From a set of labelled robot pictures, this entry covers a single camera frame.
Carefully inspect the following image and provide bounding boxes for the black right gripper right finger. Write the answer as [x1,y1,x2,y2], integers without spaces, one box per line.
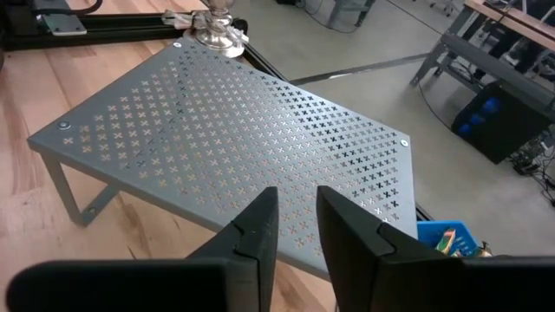
[315,185,467,312]

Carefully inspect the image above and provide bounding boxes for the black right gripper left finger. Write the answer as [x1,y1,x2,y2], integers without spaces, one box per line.
[186,185,280,312]

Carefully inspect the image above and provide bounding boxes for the blue plastic basket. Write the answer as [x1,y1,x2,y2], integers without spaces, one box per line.
[415,219,482,257]

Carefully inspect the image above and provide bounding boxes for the yellow green crayon box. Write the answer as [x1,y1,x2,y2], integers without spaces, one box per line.
[435,228,457,255]

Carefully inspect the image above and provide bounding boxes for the grey perforated metal desk riser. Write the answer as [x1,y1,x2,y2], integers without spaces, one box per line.
[26,36,420,281]

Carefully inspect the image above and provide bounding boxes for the black computer blue fans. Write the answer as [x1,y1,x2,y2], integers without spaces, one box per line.
[450,81,554,165]

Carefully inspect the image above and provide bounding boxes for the silver table lamp white shade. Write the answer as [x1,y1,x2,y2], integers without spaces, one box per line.
[184,0,251,60]

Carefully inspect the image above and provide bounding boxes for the clear plastic wrapping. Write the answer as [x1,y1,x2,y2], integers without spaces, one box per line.
[160,9,251,45]

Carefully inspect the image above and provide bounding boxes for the grey metal workbench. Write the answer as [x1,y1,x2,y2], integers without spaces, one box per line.
[409,0,555,109]

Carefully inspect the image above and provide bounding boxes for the grey metal stand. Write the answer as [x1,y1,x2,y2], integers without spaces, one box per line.
[327,0,376,28]

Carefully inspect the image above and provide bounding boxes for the grey metal corner plate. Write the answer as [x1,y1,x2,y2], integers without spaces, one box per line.
[36,12,88,36]

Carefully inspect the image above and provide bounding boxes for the black floor cables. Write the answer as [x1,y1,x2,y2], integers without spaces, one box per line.
[506,133,555,209]

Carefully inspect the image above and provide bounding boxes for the brown lamp cord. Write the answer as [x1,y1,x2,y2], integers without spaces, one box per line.
[32,0,104,16]

